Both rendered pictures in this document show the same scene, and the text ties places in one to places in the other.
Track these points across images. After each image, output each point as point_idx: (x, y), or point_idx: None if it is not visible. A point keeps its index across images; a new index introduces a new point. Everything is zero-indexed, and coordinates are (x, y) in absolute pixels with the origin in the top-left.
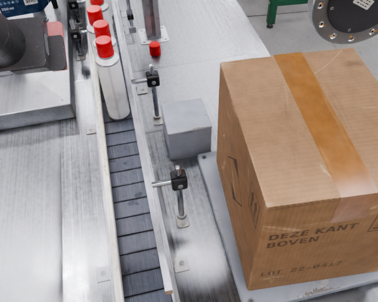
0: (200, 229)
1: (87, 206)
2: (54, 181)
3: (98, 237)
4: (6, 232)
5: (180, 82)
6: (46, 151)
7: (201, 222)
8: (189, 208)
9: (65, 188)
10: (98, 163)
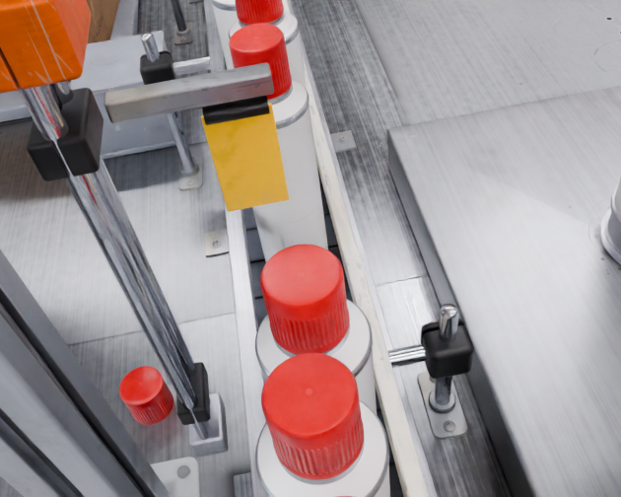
0: (163, 25)
1: (326, 35)
2: (392, 58)
3: (304, 9)
4: (441, 4)
5: (106, 271)
6: (429, 100)
7: (158, 31)
8: (170, 42)
9: (369, 51)
10: (316, 86)
